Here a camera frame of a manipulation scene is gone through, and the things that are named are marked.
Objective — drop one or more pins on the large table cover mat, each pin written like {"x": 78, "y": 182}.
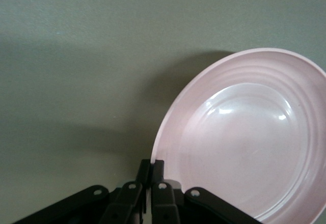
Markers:
{"x": 89, "y": 68}

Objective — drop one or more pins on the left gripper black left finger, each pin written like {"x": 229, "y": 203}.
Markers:
{"x": 122, "y": 203}

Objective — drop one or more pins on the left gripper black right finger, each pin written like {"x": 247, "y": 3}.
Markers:
{"x": 165, "y": 203}

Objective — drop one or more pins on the pink shallow plate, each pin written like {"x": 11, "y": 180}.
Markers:
{"x": 242, "y": 137}

